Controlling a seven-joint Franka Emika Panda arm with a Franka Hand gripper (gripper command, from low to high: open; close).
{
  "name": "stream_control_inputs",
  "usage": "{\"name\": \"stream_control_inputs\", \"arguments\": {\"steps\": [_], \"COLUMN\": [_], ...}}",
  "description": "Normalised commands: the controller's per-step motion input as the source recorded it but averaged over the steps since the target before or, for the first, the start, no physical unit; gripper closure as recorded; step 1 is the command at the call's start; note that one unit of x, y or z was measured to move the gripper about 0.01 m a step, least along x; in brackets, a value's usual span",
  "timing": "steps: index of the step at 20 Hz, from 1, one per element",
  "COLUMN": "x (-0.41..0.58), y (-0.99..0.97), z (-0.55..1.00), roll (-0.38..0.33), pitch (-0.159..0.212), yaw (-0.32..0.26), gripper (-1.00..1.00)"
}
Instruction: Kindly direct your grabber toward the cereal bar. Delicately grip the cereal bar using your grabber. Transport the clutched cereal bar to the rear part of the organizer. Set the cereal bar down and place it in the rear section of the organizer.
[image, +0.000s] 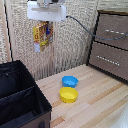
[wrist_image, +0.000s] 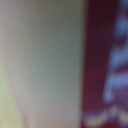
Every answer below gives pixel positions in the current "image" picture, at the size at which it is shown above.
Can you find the blue plastic bowl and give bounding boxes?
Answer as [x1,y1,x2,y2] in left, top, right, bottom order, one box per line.
[61,75,79,89]

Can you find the short silver drawer handle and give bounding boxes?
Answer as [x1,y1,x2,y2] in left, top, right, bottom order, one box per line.
[105,28,128,37]

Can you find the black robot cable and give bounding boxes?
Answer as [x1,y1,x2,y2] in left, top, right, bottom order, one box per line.
[65,14,128,42]

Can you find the long silver drawer handle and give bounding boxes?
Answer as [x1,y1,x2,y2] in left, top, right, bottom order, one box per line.
[95,54,121,67]

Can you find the black fabric storage box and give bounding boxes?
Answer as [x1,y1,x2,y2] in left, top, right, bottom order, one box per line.
[0,60,53,128]

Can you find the brown drawer cabinet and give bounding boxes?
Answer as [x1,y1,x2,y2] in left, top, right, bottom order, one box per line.
[86,9,128,83]

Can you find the yellow orange cereal bar packet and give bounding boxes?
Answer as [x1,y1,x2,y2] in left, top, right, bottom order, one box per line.
[32,21,55,54]

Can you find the yellow plastic bowl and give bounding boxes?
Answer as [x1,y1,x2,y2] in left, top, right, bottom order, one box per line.
[59,86,79,104]

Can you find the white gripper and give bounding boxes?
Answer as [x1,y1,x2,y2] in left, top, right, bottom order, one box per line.
[26,0,67,37]

